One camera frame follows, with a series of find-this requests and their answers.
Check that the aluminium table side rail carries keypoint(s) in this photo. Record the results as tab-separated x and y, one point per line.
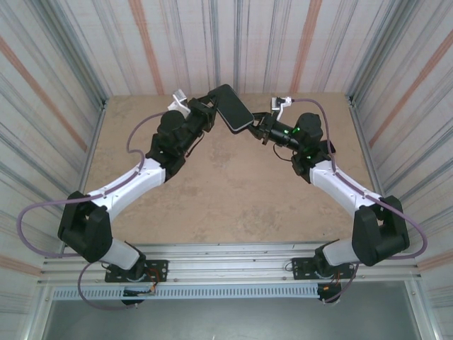
358	124
98	124

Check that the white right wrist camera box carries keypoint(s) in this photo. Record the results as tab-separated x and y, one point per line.
281	101

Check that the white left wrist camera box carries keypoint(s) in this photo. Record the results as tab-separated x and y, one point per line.
179	95

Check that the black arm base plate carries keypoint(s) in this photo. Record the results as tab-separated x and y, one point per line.
159	269
301	269

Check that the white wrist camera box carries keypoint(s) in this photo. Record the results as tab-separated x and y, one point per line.
281	101
179	95

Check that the aluminium base frame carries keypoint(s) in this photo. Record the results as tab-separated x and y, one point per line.
230	262

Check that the black round base cover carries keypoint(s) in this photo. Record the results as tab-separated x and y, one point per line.
331	295
132	301

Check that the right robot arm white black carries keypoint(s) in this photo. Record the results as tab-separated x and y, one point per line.
339	184

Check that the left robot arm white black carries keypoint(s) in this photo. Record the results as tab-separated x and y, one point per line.
124	184

